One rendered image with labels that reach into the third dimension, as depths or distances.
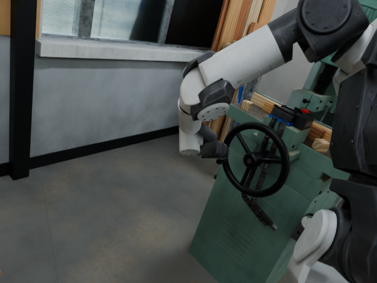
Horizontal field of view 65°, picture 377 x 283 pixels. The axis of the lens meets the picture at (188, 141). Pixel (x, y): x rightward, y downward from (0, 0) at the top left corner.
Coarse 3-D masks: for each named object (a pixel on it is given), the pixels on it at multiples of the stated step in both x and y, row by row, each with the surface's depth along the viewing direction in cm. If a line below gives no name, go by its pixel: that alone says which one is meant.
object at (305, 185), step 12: (240, 144) 136; (252, 144) 132; (276, 156) 125; (276, 168) 125; (288, 180) 122; (300, 180) 119; (312, 180) 115; (324, 180) 116; (300, 192) 120; (312, 192) 116
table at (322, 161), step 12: (240, 108) 135; (252, 108) 140; (240, 120) 134; (252, 120) 130; (300, 144) 117; (300, 156) 117; (312, 156) 114; (324, 156) 111; (324, 168) 112; (336, 168) 109
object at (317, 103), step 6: (306, 90) 124; (306, 96) 124; (312, 96) 122; (318, 96) 121; (324, 96) 124; (330, 96) 129; (300, 102) 126; (312, 102) 122; (318, 102) 121; (324, 102) 127; (306, 108) 125; (312, 108) 123; (318, 108) 125; (324, 108) 131
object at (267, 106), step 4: (264, 104) 142; (268, 104) 141; (272, 104) 141; (264, 108) 142; (268, 108) 141; (272, 108) 140; (268, 112) 141; (324, 136) 125; (328, 136) 124; (328, 140) 124
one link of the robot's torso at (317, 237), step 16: (320, 224) 56; (336, 224) 54; (304, 240) 60; (320, 240) 54; (304, 256) 59; (320, 256) 55; (288, 272) 67; (304, 272) 58; (320, 272) 63; (336, 272) 65
